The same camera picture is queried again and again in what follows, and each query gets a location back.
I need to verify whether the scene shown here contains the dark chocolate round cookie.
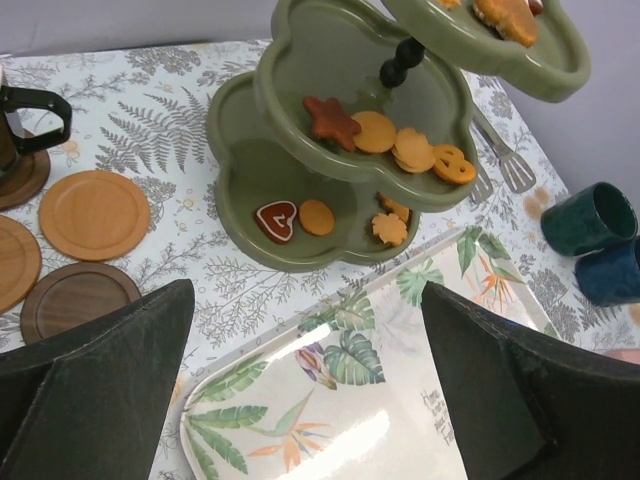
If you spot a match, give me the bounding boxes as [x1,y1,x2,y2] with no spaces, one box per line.
[527,0,544,16]

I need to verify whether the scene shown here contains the brown star cookie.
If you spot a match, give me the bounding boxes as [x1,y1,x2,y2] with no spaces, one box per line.
[303,96,361,152]

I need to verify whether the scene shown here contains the cream mug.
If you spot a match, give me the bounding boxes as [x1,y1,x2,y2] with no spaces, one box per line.
[0,69,73,176]

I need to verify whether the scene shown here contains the orange flower cookie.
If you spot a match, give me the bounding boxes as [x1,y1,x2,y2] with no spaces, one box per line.
[371,213,408,247]

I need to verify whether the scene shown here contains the light wooden coaster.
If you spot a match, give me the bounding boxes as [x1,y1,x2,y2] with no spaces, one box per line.
[38,171,151,261]
[0,215,42,313]

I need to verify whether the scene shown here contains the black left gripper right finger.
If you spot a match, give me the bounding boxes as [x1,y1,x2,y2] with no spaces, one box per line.
[421,282,639,479]

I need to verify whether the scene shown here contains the pink mug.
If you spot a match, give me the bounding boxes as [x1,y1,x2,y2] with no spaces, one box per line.
[606,348,640,365]

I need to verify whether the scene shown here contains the floral tablecloth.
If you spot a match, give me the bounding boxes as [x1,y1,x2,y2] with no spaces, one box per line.
[0,37,640,480]

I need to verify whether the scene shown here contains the red iced heart cookie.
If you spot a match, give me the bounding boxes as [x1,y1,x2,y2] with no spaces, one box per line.
[254,200,298,245]

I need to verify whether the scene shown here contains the green three-tier cake stand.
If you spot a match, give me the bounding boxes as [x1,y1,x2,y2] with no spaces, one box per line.
[206,1,591,272]

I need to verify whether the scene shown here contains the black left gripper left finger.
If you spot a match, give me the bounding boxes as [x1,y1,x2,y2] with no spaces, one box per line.
[1,279,195,480]

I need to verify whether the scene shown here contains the brown heart cookie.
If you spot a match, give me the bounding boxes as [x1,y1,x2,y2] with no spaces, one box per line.
[472,0,538,48]

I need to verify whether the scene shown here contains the dark blue mug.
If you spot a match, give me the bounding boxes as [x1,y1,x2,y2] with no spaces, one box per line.
[540,182,638,257]
[575,237,639,307]

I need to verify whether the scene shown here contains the orange cat-shaped cookie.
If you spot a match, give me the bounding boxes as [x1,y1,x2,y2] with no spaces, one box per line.
[352,111,397,154]

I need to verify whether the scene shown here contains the dark wooden coaster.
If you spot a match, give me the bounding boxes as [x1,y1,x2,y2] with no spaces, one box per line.
[20,262,141,345]
[1,127,51,211]

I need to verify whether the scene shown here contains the metal serving tongs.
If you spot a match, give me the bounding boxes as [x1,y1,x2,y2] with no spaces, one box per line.
[470,106,537,204]

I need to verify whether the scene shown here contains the leaf-patterned white tray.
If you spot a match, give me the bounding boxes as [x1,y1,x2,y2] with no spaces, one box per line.
[180,226,553,479]

